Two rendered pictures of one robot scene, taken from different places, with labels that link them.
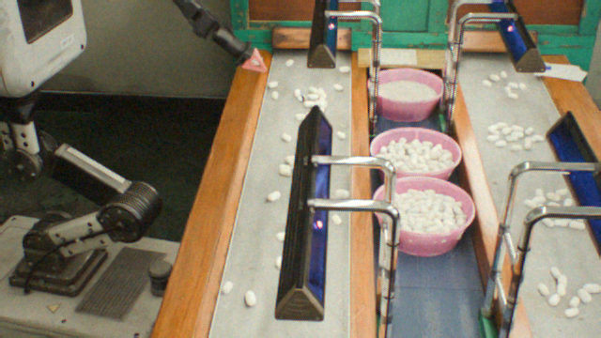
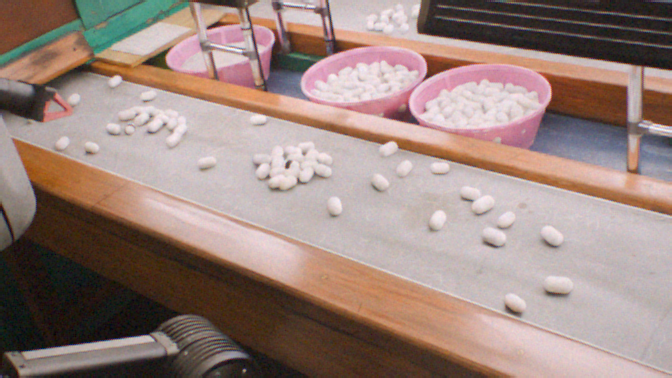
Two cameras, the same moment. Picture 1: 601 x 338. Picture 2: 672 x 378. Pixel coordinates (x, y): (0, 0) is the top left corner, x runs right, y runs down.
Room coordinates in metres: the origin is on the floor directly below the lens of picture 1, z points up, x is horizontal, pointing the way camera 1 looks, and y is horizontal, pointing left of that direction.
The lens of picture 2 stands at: (0.87, 0.91, 1.50)
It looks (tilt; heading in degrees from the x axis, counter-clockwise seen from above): 32 degrees down; 310
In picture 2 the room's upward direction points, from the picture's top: 11 degrees counter-clockwise
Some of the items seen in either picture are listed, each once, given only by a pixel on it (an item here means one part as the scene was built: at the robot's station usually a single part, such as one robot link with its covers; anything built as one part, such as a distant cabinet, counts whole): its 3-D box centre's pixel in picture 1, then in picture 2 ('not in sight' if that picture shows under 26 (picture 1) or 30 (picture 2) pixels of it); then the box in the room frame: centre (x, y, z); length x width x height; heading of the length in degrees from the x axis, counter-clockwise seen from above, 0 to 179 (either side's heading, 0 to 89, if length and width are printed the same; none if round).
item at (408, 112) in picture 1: (405, 96); (224, 64); (2.27, -0.40, 0.72); 0.27 x 0.27 x 0.10
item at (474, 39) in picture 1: (495, 40); not in sight; (2.51, -0.76, 0.83); 0.30 x 0.06 x 0.07; 86
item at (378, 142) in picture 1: (414, 162); (366, 92); (1.83, -0.36, 0.72); 0.27 x 0.27 x 0.10
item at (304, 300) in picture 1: (309, 194); (644, 26); (1.15, -0.03, 1.08); 0.62 x 0.08 x 0.07; 176
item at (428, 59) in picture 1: (402, 58); (162, 35); (2.49, -0.41, 0.77); 0.33 x 0.15 x 0.01; 86
